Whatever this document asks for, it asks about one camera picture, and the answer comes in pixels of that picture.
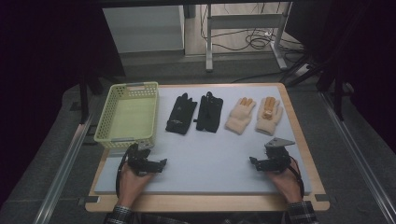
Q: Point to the white power strip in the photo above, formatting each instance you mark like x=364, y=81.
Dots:
x=268, y=33

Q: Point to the aluminium rail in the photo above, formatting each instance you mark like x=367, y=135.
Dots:
x=358, y=155
x=62, y=171

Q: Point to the plain cream and orange glove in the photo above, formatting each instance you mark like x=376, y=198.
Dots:
x=239, y=118

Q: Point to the person's left hand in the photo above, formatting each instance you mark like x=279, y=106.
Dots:
x=132, y=186

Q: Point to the black stand leg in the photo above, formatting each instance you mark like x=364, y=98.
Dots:
x=83, y=99

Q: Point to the white panel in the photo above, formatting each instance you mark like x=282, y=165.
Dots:
x=143, y=28

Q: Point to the dark curtain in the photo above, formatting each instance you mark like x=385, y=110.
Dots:
x=40, y=77
x=367, y=62

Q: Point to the black glove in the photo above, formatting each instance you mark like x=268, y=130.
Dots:
x=180, y=113
x=210, y=113

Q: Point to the wooden table board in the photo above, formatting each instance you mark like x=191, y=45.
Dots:
x=202, y=202

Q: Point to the cream glove with orange patch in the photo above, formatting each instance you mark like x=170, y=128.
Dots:
x=268, y=123

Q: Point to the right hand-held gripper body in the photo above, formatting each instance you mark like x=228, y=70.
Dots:
x=277, y=157

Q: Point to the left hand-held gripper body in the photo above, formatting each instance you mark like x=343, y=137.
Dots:
x=137, y=158

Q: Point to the person's right hand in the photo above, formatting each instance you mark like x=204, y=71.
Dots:
x=289, y=185

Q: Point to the white metal stand frame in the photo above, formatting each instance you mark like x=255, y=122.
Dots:
x=246, y=21

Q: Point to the yellow-green plastic basket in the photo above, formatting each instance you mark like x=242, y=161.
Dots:
x=130, y=116

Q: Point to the black tripod legs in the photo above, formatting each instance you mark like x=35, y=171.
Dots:
x=314, y=70

